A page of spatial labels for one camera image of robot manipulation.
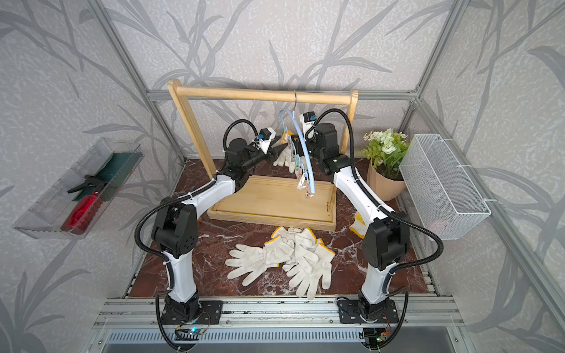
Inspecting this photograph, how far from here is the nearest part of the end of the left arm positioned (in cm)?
70

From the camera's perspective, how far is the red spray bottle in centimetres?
56

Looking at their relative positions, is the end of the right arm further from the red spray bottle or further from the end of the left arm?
the red spray bottle

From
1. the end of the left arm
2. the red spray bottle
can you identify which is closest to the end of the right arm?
the end of the left arm

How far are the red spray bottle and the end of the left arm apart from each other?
1.25ft
